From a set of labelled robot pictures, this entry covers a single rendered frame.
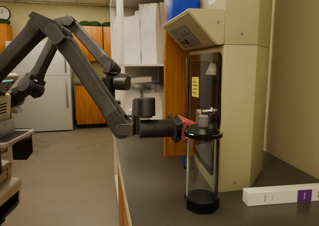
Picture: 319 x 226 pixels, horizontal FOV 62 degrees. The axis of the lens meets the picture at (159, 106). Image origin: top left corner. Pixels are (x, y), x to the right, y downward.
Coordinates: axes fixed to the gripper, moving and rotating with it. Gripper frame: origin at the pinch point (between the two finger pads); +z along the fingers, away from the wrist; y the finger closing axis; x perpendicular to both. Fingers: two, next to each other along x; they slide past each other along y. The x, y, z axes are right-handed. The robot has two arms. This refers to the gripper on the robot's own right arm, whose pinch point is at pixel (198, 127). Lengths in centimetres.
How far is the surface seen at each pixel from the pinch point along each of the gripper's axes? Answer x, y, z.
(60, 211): 136, 147, -69
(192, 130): -4.1, -13.4, -6.9
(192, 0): -41.0, 19.4, 1.3
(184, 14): -35.1, 2.7, -6.5
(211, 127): -5.1, -13.7, -1.5
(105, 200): 137, 158, -28
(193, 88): -9.1, 17.9, 4.1
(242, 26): -32.3, -1.7, 10.6
